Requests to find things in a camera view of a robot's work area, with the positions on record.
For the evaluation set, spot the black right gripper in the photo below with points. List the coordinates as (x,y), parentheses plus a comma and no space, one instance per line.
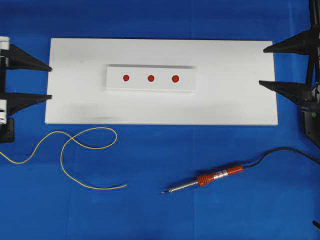
(304,43)

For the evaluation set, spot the small white raised plate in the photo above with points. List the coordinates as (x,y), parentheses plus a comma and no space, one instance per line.
(139,78)

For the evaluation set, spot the large white base board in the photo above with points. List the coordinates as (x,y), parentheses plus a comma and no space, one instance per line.
(227,89)

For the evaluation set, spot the red handled soldering iron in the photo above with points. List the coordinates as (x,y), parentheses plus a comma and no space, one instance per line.
(205,179)

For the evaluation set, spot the red dot mark left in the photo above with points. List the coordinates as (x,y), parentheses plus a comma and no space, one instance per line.
(126,77)

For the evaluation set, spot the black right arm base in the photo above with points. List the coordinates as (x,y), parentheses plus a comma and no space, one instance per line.
(311,112)

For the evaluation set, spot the black object at edge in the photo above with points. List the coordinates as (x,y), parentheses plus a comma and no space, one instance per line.
(316,224)

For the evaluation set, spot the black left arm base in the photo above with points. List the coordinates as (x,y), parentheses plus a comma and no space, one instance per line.
(7,131)

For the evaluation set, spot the red dot mark middle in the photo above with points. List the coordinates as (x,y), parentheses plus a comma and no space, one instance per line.
(151,78)

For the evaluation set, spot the red dot mark right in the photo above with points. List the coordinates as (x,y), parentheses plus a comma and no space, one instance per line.
(175,78)

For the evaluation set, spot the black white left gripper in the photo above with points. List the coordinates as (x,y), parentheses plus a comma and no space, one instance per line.
(14,58)

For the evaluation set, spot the red dot mark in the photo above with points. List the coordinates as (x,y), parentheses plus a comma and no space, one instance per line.
(175,78)
(151,78)
(126,77)

